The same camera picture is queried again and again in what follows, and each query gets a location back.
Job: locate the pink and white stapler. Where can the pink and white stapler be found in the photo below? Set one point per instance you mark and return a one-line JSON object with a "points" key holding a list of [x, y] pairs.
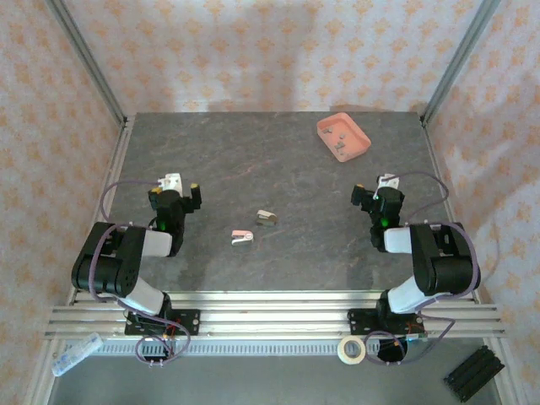
{"points": [[241, 236]]}

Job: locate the pink plastic tray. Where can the pink plastic tray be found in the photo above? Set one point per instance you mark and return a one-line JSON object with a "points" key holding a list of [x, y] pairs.
{"points": [[356, 135]]}

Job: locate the beige and olive stapler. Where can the beige and olive stapler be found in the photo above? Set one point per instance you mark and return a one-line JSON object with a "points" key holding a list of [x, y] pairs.
{"points": [[266, 218]]}

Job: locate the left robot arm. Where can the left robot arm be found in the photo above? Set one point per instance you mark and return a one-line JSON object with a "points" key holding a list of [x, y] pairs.
{"points": [[109, 261]]}

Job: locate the small green circuit board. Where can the small green circuit board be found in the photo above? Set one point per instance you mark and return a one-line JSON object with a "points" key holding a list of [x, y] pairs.
{"points": [[415, 337]]}

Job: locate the white tape roll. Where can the white tape roll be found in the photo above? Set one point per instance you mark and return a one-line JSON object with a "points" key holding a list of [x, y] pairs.
{"points": [[352, 350]]}

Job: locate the orange patterned backdrop cloth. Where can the orange patterned backdrop cloth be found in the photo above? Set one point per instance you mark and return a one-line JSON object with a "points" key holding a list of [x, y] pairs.
{"points": [[270, 50]]}

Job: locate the white plastic wipes packet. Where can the white plastic wipes packet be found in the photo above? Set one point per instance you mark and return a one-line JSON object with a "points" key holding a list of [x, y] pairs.
{"points": [[76, 354]]}

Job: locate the black extrusion piece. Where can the black extrusion piece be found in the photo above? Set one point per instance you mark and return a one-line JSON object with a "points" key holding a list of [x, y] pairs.
{"points": [[474, 373]]}

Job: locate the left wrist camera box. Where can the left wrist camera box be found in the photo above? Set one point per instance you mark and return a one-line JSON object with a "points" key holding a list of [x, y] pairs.
{"points": [[172, 181]]}

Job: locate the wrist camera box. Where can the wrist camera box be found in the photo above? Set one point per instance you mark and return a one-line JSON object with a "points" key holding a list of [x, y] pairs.
{"points": [[390, 182], [172, 181]]}

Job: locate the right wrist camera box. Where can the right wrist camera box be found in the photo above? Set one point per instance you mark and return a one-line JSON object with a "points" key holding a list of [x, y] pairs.
{"points": [[390, 182]]}

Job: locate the aluminium table side rail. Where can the aluminium table side rail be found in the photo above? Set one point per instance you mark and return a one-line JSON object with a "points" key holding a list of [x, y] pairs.
{"points": [[116, 169], [436, 160]]}

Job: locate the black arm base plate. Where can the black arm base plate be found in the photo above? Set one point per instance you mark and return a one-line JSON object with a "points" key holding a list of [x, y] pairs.
{"points": [[360, 322], [190, 320]]}

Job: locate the wide aluminium mounting rail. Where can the wide aluminium mounting rail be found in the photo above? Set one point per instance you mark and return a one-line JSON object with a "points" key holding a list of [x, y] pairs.
{"points": [[270, 316]]}

